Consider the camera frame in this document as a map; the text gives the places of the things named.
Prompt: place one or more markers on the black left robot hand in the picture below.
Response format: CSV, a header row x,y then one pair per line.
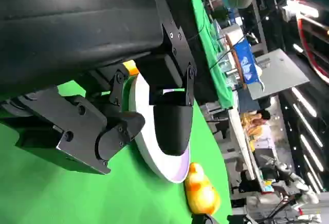
x,y
77,28

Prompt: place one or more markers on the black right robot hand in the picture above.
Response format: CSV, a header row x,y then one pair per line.
x,y
203,220

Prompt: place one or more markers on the orange white toy bread roll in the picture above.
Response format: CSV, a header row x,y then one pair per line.
x,y
201,190
131,68

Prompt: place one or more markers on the white desk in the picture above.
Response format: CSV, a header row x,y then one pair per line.
x,y
239,136

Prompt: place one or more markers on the lilac plate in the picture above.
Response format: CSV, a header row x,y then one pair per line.
x,y
146,147

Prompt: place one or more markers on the silver humanoid workshop robot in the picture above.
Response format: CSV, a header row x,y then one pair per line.
x,y
295,180

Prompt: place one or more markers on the tan bag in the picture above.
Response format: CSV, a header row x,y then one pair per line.
x,y
253,123

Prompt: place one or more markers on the green table cloth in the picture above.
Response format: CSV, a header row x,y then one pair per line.
x,y
77,195

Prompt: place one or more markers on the green cloth covered desk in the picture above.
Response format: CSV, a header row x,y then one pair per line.
x,y
205,41

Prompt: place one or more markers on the blue plastic bin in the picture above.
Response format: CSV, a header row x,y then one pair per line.
x,y
245,62

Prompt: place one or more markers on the grey flat panel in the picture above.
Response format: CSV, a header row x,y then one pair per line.
x,y
280,75

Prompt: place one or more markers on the red curved frame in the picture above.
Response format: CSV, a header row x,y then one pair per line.
x,y
301,34

